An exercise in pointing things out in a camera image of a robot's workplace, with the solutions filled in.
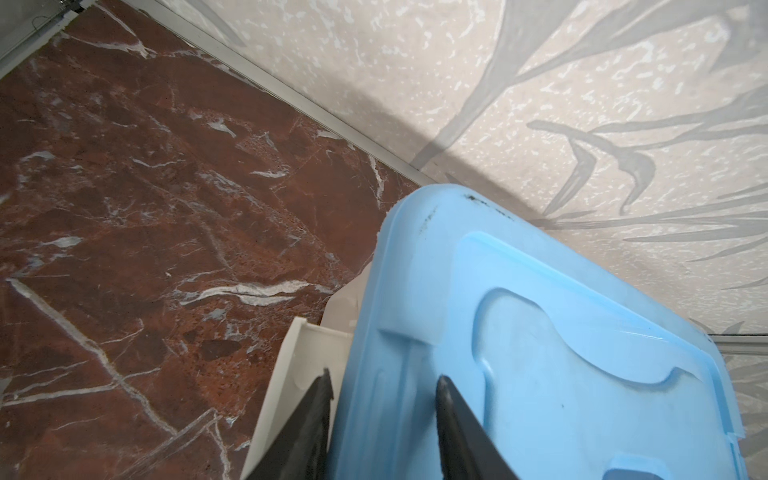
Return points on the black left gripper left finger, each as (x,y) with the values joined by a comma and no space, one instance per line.
(300,450)

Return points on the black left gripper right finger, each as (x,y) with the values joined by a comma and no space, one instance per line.
(466,451)

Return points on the white plastic storage bin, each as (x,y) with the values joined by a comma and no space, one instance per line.
(306,351)

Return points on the blue plastic bin lid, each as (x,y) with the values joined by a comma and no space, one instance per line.
(573,373)

